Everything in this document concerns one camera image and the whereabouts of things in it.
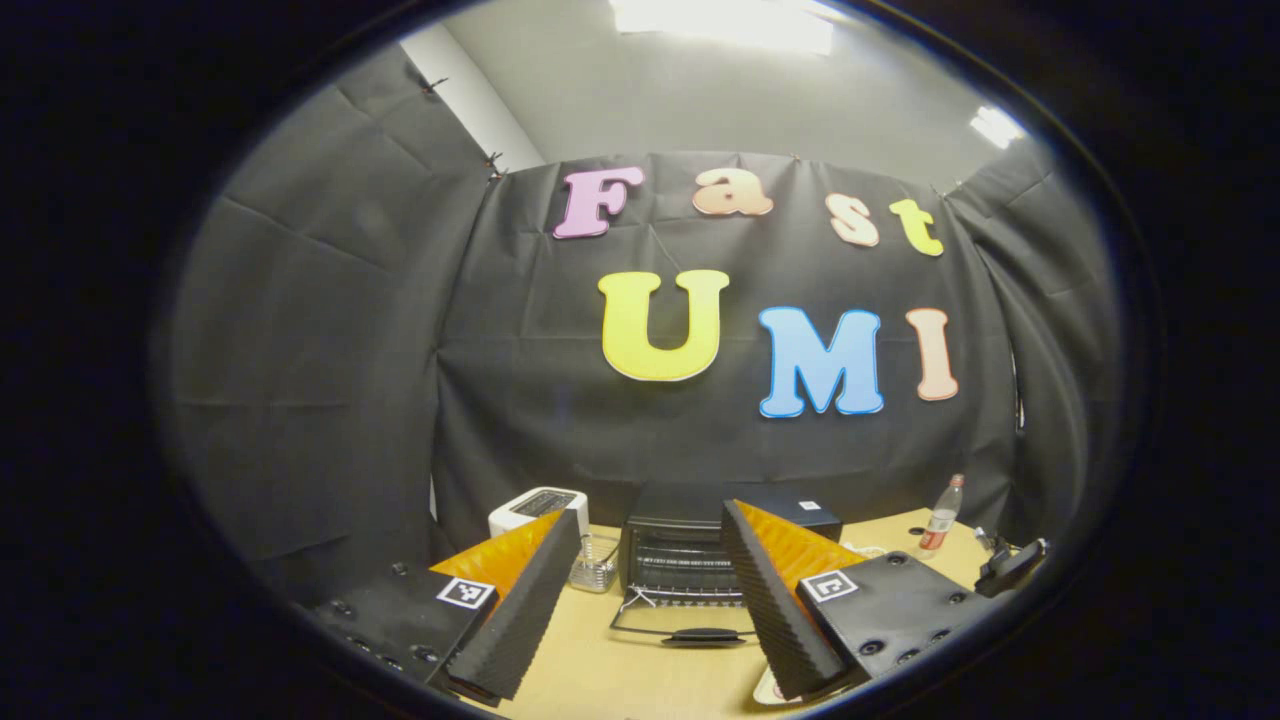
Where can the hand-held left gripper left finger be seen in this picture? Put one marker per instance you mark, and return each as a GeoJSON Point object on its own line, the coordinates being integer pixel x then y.
{"type": "Point", "coordinates": [520, 620]}

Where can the large ceiling light panel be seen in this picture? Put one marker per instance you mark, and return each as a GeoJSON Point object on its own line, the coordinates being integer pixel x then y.
{"type": "Point", "coordinates": [720, 25]}

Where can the clear glass cup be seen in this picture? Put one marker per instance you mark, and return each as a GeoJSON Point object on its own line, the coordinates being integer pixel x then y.
{"type": "Point", "coordinates": [592, 575]}

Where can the cream square food plate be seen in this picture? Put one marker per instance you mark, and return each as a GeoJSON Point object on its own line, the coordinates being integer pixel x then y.
{"type": "Point", "coordinates": [768, 690]}

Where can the clear red label water bottle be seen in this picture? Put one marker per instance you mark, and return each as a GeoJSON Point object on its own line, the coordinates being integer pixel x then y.
{"type": "Point", "coordinates": [940, 525]}

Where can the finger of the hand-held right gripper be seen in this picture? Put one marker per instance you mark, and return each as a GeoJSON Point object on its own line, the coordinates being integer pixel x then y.
{"type": "Point", "coordinates": [1010, 570]}

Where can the white toaster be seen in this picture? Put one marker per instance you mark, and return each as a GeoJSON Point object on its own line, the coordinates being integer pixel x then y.
{"type": "Point", "coordinates": [530, 503]}

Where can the black backdrop cloth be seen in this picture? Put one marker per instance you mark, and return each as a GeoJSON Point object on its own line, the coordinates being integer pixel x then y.
{"type": "Point", "coordinates": [350, 400]}

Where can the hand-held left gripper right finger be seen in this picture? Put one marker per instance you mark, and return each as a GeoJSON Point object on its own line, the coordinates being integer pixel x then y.
{"type": "Point", "coordinates": [775, 620]}

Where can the small ceiling light panel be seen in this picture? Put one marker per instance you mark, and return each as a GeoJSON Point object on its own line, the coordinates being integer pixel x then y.
{"type": "Point", "coordinates": [995, 127]}

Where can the black electric oven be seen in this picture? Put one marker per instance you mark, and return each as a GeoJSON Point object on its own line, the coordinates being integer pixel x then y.
{"type": "Point", "coordinates": [680, 515]}

